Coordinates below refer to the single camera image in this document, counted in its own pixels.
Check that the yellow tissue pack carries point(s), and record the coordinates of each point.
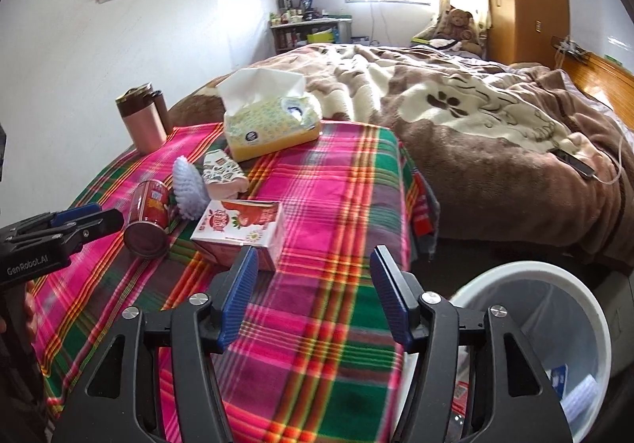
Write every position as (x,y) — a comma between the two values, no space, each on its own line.
(270,126)

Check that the blue and white packet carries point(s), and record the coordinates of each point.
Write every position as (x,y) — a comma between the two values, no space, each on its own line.
(558,381)

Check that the wooden headboard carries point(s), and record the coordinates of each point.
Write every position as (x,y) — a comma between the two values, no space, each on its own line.
(609,81)

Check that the pink tumbler with brown lid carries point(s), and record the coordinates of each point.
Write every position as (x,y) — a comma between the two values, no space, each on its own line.
(143,126)

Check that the pink milk carton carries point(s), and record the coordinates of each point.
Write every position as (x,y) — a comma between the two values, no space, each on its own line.
(237,230)

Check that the phone on blanket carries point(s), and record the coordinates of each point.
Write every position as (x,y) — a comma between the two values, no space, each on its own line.
(574,163)

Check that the charger on headboard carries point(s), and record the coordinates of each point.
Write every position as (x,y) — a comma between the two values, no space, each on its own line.
(572,48)

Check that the white bin with blue bag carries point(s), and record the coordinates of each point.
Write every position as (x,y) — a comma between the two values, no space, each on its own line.
(589,304)

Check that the group of shelf bottles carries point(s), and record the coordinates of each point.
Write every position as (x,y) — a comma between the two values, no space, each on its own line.
(292,12)

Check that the small shelf unit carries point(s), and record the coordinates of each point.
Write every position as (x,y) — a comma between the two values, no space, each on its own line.
(309,34)

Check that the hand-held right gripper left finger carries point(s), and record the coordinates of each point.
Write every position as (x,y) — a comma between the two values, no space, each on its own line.
(240,297)

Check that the brown teddy bear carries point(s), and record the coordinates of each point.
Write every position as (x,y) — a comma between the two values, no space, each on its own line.
(458,29)

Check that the purple ribbed sock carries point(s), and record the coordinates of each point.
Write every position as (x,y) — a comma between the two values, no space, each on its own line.
(190,188)

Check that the white wrapper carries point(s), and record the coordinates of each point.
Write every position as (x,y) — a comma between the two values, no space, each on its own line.
(579,398)

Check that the pink plaid tablecloth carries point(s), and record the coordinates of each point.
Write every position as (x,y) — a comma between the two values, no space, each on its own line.
(322,205)

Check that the yellow book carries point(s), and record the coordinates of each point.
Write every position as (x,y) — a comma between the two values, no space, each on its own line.
(423,40)

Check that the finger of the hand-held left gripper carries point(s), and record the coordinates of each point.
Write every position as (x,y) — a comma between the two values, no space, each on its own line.
(96,227)
(74,215)

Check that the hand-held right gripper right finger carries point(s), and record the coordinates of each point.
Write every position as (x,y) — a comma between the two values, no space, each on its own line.
(391,299)

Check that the brown and cream blanket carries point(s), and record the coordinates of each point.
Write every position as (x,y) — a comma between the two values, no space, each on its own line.
(470,151)

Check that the red can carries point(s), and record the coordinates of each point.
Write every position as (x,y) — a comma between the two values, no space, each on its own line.
(148,220)

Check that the person's left hand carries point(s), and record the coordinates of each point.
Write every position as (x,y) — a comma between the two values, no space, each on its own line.
(30,319)

